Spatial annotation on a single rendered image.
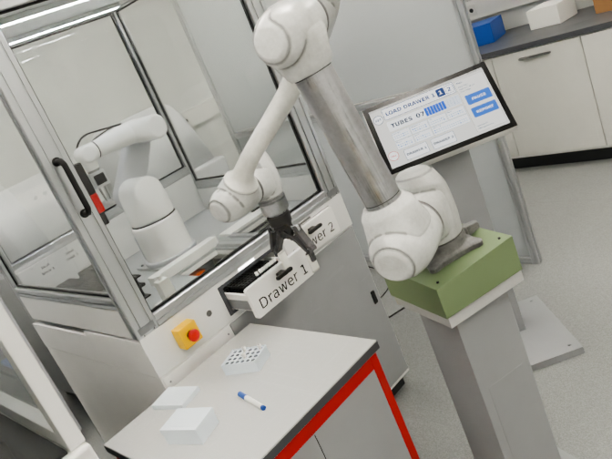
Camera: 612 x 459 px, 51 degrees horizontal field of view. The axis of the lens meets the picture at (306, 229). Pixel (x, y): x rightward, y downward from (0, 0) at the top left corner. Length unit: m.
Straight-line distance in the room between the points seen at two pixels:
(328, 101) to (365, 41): 2.03
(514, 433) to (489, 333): 0.35
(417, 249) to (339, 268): 0.99
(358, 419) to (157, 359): 0.67
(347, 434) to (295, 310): 0.73
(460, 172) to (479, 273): 0.89
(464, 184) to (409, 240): 1.11
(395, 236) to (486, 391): 0.66
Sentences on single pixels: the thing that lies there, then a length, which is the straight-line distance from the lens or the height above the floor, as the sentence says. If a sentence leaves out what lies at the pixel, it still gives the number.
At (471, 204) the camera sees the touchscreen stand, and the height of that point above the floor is 0.69.
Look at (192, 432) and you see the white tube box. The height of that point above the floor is 0.80.
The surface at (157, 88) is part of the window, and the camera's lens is 2.16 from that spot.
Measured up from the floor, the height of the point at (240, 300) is 0.88.
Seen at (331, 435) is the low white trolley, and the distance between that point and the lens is 1.78.
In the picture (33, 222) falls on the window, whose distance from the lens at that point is 2.30.
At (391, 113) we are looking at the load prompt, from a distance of 2.62.
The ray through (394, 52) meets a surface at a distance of 3.49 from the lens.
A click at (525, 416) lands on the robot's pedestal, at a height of 0.28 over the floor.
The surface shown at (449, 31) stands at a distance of 3.29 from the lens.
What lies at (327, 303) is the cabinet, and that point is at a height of 0.60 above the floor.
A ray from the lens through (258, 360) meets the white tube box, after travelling 1.95.
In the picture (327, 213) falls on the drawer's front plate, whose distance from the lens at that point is 2.51.
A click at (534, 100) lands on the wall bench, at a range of 4.69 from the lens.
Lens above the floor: 1.67
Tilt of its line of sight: 18 degrees down
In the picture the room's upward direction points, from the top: 23 degrees counter-clockwise
